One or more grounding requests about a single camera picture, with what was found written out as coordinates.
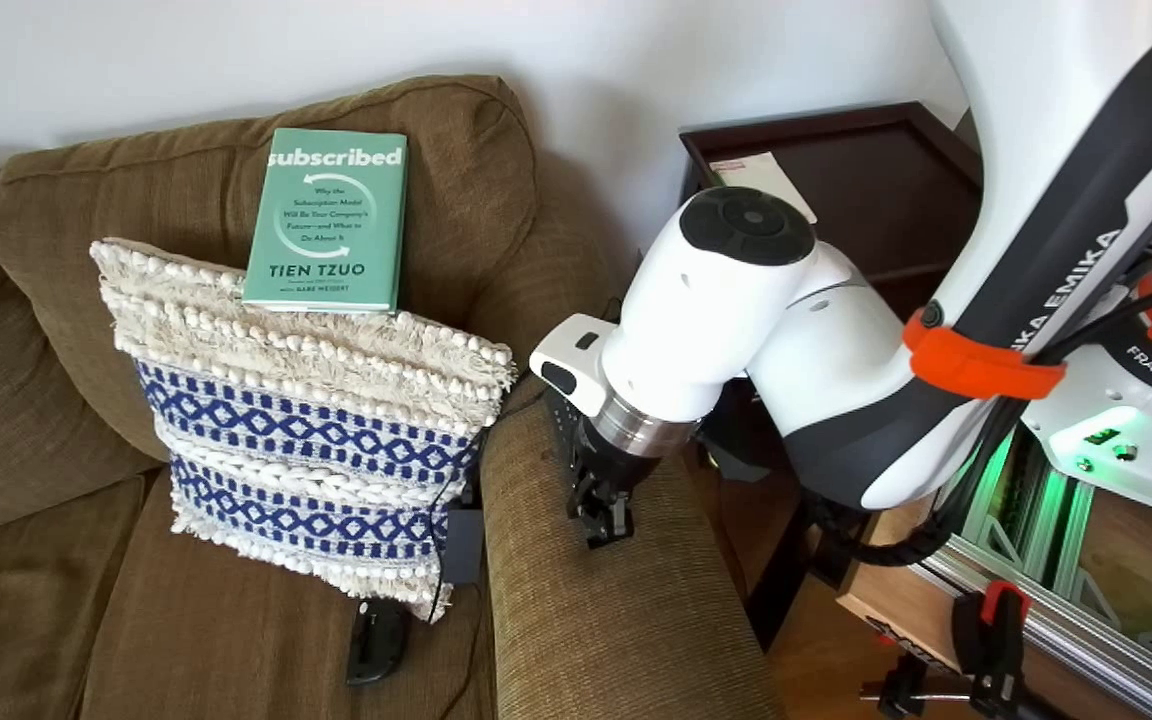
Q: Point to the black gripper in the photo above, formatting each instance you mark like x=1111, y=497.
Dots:
x=618, y=464

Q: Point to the brown fabric sofa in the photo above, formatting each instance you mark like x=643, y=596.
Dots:
x=602, y=626

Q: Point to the black computer mouse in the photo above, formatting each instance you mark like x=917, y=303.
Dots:
x=379, y=641

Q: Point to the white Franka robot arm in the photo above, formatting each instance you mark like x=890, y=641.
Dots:
x=721, y=305

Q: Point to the small black bar clamp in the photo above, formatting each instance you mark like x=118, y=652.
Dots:
x=910, y=687

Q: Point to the white blue patterned pillow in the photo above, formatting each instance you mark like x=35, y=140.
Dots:
x=296, y=424

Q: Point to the dark wooden side table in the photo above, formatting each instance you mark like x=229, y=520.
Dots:
x=869, y=173

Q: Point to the light wooden board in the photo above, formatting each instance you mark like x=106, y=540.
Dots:
x=890, y=600

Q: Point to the brown sofa back cushion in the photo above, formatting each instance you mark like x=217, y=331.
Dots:
x=471, y=185

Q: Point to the dark grey flat pouch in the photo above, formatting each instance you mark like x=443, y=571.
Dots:
x=461, y=547

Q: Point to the black orange bar clamp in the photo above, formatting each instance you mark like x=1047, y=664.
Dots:
x=994, y=641

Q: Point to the white paper card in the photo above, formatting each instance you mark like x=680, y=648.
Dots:
x=758, y=173

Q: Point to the green Subscribed book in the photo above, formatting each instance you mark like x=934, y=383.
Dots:
x=325, y=227

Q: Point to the aluminium profile robot frame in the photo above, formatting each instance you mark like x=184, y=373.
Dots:
x=1111, y=641

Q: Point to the grey remote control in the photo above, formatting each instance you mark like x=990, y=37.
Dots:
x=559, y=424

